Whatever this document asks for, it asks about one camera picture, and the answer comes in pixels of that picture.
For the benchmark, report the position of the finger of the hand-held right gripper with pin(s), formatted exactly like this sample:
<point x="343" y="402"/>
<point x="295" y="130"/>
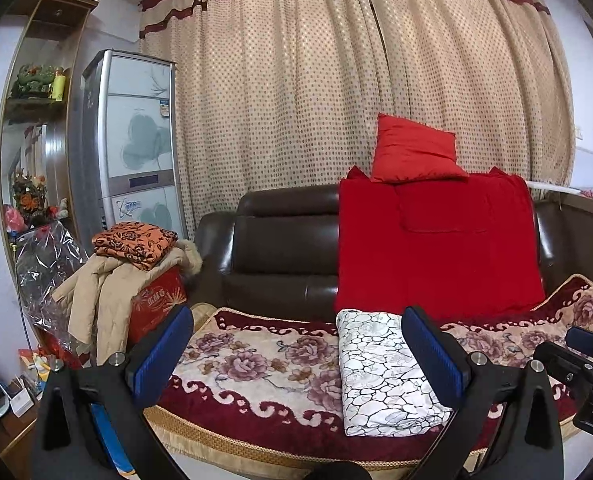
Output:
<point x="591" y="342"/>
<point x="566" y="367"/>

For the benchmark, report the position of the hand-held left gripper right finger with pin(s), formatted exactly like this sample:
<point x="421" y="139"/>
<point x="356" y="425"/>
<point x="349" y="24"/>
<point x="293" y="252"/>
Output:
<point x="434" y="355"/>

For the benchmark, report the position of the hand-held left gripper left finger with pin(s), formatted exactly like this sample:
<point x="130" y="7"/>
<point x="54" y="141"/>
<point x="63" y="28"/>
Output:
<point x="159" y="355"/>

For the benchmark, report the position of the white crackle-patterned cloth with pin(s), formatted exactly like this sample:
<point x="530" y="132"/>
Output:
<point x="381" y="375"/>

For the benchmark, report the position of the red cardboard box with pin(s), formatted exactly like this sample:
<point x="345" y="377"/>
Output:
<point x="156" y="300"/>

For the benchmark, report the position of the beige padded coat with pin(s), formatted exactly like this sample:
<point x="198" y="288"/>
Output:
<point x="106" y="300"/>

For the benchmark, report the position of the red blanket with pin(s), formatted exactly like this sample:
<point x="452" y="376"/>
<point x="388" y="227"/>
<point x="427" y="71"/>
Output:
<point x="426" y="260"/>

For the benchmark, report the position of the floral sofa blanket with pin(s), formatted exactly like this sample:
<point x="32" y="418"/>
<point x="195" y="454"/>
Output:
<point x="256" y="360"/>

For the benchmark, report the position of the wooden side cabinet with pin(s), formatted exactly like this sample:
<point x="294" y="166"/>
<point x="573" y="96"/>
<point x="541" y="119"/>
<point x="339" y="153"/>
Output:
<point x="581" y="230"/>

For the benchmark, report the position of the orange patterned blanket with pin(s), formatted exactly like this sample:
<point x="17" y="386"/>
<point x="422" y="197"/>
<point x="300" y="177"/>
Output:
<point x="136" y="242"/>

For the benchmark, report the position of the clear plastic wrap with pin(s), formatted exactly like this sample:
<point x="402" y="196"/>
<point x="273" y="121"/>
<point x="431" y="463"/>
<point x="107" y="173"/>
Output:
<point x="41" y="270"/>

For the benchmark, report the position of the white router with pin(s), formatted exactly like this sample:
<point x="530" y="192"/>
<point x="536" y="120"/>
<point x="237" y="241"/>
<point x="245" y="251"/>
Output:
<point x="16" y="402"/>

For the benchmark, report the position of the brown leather sofa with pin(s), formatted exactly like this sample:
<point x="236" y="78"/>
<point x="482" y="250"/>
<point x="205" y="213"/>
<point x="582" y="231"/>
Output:
<point x="276" y="255"/>

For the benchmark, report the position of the low wooden table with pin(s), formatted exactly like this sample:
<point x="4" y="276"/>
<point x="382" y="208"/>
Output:
<point x="16" y="435"/>

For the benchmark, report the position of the red pillow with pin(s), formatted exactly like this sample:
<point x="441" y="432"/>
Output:
<point x="411" y="150"/>

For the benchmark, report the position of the artificial flower arrangement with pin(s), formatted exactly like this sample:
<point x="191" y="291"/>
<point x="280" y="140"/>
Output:
<point x="26" y="195"/>

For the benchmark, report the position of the standing air conditioner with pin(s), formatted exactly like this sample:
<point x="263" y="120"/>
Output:
<point x="136" y="135"/>

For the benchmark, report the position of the yellow bottle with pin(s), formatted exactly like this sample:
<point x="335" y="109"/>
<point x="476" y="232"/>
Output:
<point x="59" y="87"/>

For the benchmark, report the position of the beige dotted curtain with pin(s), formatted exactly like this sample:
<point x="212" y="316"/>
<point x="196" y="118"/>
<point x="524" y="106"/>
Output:
<point x="286" y="85"/>

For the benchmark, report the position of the green jade ornament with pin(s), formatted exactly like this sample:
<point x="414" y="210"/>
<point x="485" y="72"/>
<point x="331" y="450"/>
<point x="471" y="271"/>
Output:
<point x="31" y="80"/>

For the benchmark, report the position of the wooden display cabinet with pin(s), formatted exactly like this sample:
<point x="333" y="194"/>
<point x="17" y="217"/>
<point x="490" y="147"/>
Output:
<point x="51" y="15"/>

